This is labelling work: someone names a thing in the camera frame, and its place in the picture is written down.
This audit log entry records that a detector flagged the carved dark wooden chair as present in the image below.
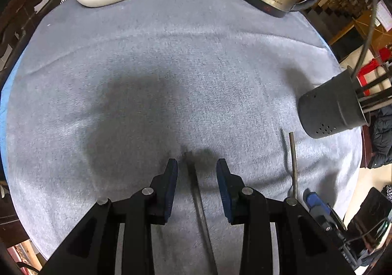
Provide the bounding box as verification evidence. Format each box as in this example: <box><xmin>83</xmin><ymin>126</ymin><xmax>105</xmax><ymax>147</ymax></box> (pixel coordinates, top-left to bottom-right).
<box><xmin>0</xmin><ymin>0</ymin><xmax>74</xmax><ymax>79</ymax></box>

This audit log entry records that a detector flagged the grey perforated utensil holder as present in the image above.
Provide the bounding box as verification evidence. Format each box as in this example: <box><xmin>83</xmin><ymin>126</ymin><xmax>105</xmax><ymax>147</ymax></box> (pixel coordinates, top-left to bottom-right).
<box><xmin>298</xmin><ymin>66</ymin><xmax>372</xmax><ymax>140</ymax></box>

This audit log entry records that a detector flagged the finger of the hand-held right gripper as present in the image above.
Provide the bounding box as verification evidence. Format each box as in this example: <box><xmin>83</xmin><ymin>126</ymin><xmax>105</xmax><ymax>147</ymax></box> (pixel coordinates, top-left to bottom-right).
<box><xmin>303</xmin><ymin>190</ymin><xmax>337</xmax><ymax>226</ymax></box>

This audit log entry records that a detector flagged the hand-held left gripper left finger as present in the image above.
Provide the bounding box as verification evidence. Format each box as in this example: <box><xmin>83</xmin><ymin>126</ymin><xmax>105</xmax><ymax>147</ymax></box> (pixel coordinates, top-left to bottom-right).
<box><xmin>40</xmin><ymin>158</ymin><xmax>179</xmax><ymax>275</ymax></box>

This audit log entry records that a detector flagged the wall calendar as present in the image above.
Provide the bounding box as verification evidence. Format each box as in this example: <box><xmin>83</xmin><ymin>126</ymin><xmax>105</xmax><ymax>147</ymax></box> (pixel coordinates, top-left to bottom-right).
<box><xmin>375</xmin><ymin>0</ymin><xmax>392</xmax><ymax>32</ymax></box>

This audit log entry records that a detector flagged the blue under cloth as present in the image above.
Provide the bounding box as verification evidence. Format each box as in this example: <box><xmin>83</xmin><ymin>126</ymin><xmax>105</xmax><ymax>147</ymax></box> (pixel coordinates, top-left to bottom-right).
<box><xmin>0</xmin><ymin>56</ymin><xmax>23</xmax><ymax>179</ymax></box>

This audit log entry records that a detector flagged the black jacket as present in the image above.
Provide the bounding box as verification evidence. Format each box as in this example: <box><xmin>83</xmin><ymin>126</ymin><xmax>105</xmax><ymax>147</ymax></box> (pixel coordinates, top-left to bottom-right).
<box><xmin>368</xmin><ymin>106</ymin><xmax>392</xmax><ymax>169</ymax></box>

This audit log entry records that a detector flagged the grey tablecloth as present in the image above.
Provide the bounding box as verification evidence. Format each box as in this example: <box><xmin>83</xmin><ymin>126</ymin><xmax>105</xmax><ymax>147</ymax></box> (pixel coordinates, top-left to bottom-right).
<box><xmin>0</xmin><ymin>0</ymin><xmax>364</xmax><ymax>275</ymax></box>

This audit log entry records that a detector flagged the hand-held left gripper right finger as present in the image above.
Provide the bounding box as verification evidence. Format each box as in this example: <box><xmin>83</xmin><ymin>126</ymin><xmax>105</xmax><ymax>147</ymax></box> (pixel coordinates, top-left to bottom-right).
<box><xmin>216</xmin><ymin>158</ymin><xmax>357</xmax><ymax>275</ymax></box>

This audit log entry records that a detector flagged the dark long-handled utensil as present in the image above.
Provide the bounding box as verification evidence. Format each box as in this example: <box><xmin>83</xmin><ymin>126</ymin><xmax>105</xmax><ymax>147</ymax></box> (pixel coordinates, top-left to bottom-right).
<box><xmin>352</xmin><ymin>0</ymin><xmax>379</xmax><ymax>79</ymax></box>

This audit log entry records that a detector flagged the red decoration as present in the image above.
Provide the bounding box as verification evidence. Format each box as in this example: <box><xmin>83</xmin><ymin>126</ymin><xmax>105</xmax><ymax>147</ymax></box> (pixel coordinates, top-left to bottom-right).
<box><xmin>358</xmin><ymin>60</ymin><xmax>387</xmax><ymax>86</ymax></box>

